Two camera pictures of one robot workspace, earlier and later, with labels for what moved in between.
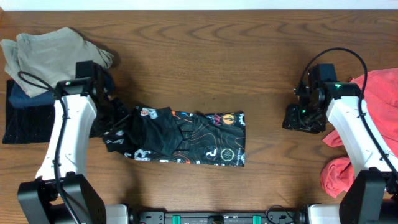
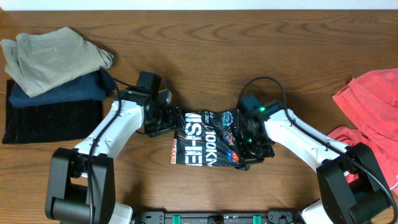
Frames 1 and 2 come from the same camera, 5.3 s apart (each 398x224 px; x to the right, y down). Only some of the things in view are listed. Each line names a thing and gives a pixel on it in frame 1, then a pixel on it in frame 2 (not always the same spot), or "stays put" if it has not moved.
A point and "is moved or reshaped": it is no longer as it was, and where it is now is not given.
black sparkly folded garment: (27, 124) stays put
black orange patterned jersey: (171, 135) is moved or reshaped
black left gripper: (104, 126) → (175, 121)
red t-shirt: (337, 175) stays put
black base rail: (221, 217) stays put
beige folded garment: (37, 61) stays put
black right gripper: (291, 121) → (246, 158)
